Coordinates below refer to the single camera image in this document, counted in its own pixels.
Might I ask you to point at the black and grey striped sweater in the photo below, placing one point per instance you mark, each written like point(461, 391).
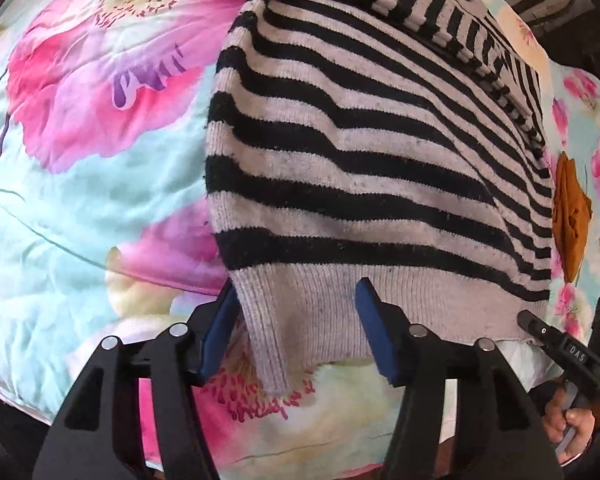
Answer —
point(370, 160)

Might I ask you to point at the floral blanket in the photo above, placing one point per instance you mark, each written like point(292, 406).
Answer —
point(95, 185)

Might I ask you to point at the person's right hand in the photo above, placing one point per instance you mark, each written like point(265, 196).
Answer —
point(570, 422)

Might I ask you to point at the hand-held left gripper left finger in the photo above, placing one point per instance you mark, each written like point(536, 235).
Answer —
point(215, 332)

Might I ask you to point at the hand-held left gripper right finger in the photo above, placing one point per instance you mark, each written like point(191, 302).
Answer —
point(377, 330)

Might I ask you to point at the orange cloth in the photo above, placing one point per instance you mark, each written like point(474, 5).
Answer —
point(572, 220)

